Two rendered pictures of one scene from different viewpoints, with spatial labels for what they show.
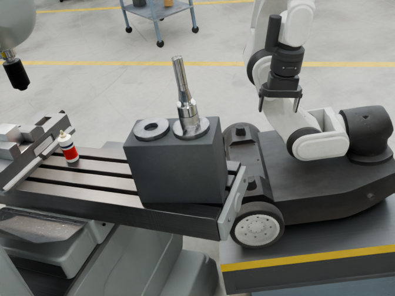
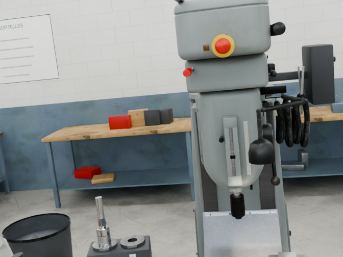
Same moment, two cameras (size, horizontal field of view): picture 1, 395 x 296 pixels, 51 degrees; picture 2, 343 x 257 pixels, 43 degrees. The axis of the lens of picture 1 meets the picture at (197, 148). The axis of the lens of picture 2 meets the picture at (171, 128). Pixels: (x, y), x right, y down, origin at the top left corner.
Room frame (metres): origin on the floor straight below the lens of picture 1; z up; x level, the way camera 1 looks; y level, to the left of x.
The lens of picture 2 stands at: (2.33, -0.18, 1.77)
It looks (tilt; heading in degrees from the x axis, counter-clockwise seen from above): 10 degrees down; 162
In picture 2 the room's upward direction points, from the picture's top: 6 degrees counter-clockwise
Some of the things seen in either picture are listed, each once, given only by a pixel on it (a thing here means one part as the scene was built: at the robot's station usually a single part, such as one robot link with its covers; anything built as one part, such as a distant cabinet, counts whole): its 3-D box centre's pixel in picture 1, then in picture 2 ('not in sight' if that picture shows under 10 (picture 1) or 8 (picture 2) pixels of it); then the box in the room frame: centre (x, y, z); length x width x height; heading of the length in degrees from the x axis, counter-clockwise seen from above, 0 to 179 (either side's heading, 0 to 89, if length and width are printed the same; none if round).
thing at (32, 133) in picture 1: (22, 130); not in sight; (1.18, 0.54, 0.99); 0.12 x 0.06 x 0.04; 61
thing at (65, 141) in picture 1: (67, 144); not in sight; (1.10, 0.39, 0.96); 0.04 x 0.04 x 0.11
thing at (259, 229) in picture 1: (255, 225); not in sight; (1.05, -0.15, 0.50); 0.20 x 0.05 x 0.20; 84
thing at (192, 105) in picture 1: (186, 104); (102, 228); (0.84, 0.01, 1.16); 0.05 x 0.05 x 0.01
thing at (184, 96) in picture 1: (181, 80); (100, 212); (0.84, 0.01, 1.22); 0.03 x 0.03 x 0.11
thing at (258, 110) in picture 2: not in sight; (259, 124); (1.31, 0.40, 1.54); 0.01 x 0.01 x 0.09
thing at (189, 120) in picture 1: (188, 115); (103, 236); (0.84, 0.01, 1.13); 0.05 x 0.05 x 0.05
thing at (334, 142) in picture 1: (314, 133); not in sight; (1.28, -0.45, 0.68); 0.21 x 0.20 x 0.13; 84
